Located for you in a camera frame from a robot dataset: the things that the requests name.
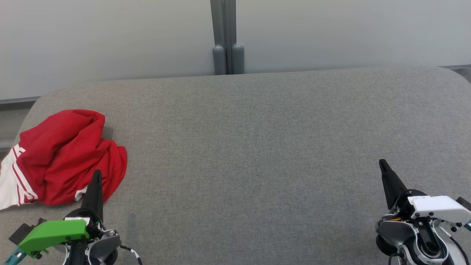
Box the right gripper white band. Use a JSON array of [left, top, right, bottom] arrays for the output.
[[379, 159, 471, 225]]

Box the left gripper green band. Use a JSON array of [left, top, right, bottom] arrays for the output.
[[18, 170, 104, 265]]

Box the grey fabric sofa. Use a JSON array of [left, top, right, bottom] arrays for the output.
[[0, 67, 471, 265]]

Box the teal left camera connector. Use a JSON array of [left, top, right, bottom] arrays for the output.
[[4, 247, 27, 265]]

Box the black white-banded left arm cable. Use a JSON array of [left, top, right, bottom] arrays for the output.
[[120, 245, 143, 265]]

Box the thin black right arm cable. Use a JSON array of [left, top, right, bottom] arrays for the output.
[[450, 236, 471, 265]]

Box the red white jersey shirt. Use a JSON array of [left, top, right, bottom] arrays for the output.
[[0, 125, 128, 211]]

